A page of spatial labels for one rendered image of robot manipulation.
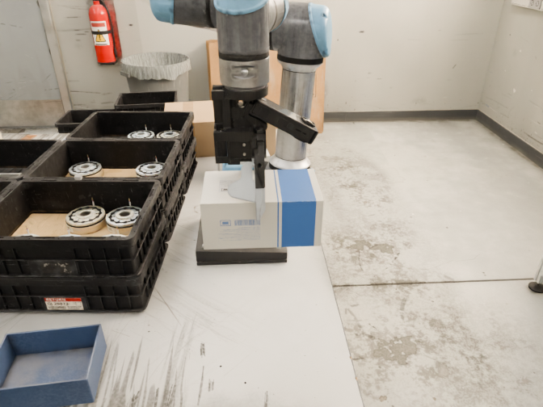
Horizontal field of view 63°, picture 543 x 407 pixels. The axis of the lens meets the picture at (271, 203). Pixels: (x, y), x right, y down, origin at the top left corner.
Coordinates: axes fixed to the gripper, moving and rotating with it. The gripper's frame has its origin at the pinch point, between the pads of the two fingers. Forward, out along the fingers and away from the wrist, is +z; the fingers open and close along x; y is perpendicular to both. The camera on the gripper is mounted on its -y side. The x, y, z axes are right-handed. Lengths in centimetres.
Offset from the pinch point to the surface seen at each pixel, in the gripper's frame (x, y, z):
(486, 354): -57, -96, 112
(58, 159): -68, 64, 21
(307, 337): -6.0, -10.4, 41.5
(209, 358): -1.3, 12.2, 41.3
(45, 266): -17, 50, 26
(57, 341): -5, 46, 38
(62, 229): -36, 53, 28
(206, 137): -112, 20, 33
